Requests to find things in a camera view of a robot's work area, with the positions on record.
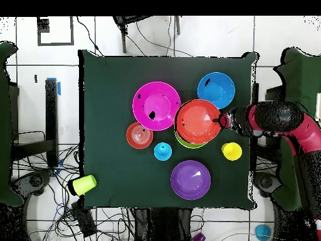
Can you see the blue tape strip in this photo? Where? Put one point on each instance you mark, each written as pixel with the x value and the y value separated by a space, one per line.
pixel 59 88

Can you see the purple bowl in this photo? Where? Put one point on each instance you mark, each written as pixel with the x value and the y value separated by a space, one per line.
pixel 190 180

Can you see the large pink bowl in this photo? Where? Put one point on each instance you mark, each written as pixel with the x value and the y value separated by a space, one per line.
pixel 158 103

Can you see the black metal frame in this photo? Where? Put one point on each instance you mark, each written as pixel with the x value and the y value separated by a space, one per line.
pixel 52 120

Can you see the black rectangular box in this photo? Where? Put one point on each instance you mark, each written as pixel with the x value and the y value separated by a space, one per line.
pixel 84 219

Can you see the large light blue bowl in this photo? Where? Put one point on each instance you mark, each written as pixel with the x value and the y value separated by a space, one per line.
pixel 217 87

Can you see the small purple object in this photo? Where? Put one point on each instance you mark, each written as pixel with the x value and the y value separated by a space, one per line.
pixel 199 237

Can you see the light green cup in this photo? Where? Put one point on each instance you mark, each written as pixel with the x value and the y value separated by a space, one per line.
pixel 84 185

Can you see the black camera tripod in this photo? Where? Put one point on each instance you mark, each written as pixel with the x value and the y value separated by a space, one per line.
pixel 124 40

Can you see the light blue cup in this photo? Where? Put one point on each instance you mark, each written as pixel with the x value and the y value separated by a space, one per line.
pixel 164 153

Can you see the light blue round object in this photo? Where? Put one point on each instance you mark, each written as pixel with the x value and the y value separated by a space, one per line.
pixel 263 232

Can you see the green cloth side table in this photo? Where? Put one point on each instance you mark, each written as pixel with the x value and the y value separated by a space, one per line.
pixel 5 125
pixel 301 72

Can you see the green bowl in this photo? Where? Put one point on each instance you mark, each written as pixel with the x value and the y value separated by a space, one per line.
pixel 193 145

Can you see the large orange bowl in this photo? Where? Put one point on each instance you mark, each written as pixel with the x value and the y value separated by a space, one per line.
pixel 195 123

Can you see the yellow cup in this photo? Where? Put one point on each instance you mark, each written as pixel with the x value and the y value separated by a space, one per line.
pixel 232 151

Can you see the small orange bowl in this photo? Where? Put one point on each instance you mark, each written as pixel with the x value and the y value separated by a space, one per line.
pixel 139 135

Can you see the dark green table cloth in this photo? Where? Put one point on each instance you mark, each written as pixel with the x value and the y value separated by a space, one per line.
pixel 150 65

